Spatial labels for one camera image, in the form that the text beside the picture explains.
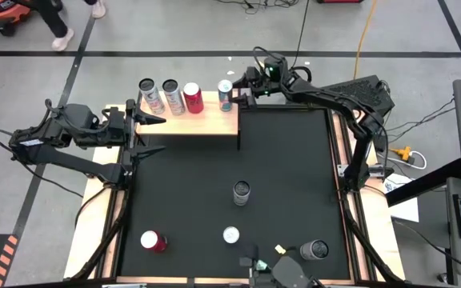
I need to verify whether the yellow cable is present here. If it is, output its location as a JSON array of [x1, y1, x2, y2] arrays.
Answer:
[[352, 0, 378, 80]]

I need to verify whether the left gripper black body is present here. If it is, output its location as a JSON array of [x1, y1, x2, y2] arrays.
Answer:
[[108, 99, 138, 163]]

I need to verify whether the black blurred object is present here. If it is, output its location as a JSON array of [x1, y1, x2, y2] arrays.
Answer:
[[238, 242, 316, 288]]

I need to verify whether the black computer case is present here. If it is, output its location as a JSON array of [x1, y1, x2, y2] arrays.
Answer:
[[320, 74, 395, 130]]

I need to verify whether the white paper sheet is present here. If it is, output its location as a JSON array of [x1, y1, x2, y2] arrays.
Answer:
[[382, 171, 420, 223]]

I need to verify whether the orange power splitter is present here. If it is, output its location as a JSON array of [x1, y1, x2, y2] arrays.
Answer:
[[389, 146, 416, 166]]

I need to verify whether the dark blue can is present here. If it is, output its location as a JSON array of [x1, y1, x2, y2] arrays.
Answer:
[[217, 78, 235, 113]]

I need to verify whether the black table mat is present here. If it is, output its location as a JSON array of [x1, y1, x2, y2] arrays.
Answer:
[[118, 108, 351, 281]]

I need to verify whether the red beverage can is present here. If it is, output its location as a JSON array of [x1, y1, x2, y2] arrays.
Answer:
[[139, 230, 169, 254], [182, 82, 206, 114]]

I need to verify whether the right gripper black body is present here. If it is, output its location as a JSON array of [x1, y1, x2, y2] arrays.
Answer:
[[234, 66, 274, 99]]

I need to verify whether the silver can with red print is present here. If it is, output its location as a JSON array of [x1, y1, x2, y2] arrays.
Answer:
[[138, 77, 166, 116]]

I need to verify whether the orange shop vacuum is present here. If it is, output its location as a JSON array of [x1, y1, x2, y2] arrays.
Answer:
[[0, 0, 64, 38]]

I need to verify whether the black cable bundle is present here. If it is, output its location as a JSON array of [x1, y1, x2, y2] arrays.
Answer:
[[214, 0, 300, 15]]

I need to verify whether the person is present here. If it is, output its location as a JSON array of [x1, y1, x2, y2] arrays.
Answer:
[[34, 0, 107, 53]]

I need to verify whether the Red Bull sugarfree can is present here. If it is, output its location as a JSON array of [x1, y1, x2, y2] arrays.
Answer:
[[222, 226, 241, 245]]

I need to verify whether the black bar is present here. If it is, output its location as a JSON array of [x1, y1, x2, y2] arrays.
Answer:
[[385, 158, 461, 208]]

